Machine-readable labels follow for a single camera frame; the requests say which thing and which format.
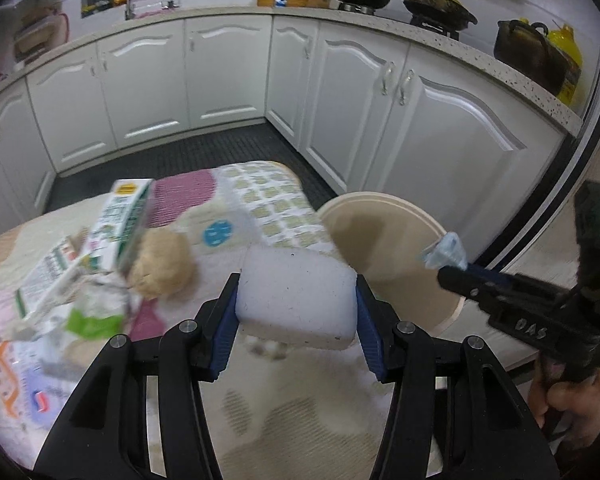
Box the green white plastic wrapper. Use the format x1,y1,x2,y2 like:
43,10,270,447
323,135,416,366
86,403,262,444
31,273,140,342

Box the white sponge block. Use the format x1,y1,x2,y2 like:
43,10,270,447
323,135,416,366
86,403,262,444
236,245,356,350

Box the orange white snack bag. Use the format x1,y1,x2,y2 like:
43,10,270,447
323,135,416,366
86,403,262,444
0,338,84,430

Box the beige round trash bin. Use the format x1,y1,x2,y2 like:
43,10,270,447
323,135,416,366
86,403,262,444
317,192,464,337

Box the white lower kitchen cabinets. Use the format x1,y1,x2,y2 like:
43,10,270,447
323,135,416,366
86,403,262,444
0,8,582,257

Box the person's right hand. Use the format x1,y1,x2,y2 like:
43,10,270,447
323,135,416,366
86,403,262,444
528,359,600,451

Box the patterned quilted tablecloth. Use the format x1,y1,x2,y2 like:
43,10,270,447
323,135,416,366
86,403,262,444
0,161,392,479

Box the white green medicine box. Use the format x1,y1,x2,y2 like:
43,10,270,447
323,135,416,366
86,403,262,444
15,236,85,323

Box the green white milk carton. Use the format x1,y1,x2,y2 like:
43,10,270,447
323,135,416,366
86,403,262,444
80,179,156,274

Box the yellow kettle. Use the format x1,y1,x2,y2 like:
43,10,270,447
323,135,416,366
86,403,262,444
547,24,583,105

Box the yellow lidded wok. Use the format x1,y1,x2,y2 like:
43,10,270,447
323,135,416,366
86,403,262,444
402,0,478,40

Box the white perforated shelf rack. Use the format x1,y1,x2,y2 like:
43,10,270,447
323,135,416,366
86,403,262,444
6,0,70,64

